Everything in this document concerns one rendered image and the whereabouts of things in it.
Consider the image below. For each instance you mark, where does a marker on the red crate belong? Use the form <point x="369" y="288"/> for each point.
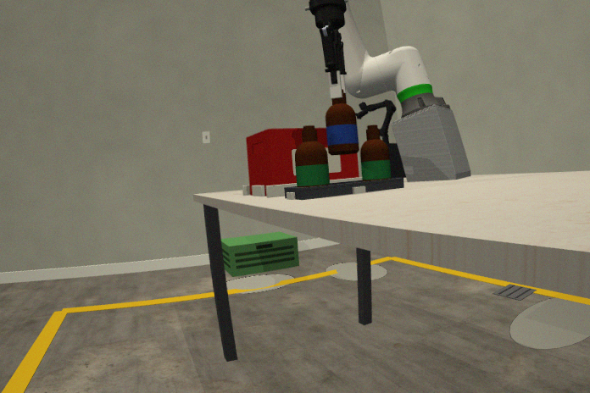
<point x="274" y="163"/>

